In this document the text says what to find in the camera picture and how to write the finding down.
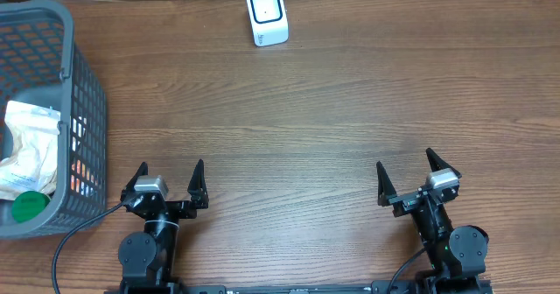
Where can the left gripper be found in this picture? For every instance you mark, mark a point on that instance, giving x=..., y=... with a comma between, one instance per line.
x=198, y=200

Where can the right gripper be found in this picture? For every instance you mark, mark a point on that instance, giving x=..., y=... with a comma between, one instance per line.
x=406, y=202

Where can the beige snack pouch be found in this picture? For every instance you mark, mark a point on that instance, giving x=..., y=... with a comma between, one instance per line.
x=32, y=164

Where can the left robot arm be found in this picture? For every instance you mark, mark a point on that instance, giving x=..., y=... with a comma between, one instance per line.
x=147, y=257

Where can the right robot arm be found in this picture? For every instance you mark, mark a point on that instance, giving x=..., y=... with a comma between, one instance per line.
x=451, y=258

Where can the white barcode scanner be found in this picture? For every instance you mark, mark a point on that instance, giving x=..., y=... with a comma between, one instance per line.
x=268, y=20

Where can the green bottle cap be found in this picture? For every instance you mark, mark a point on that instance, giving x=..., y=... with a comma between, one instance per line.
x=28, y=205

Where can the grey plastic mesh basket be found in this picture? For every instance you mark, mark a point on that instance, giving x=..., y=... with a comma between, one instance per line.
x=42, y=65

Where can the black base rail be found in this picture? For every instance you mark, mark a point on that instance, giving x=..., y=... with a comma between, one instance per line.
x=297, y=289

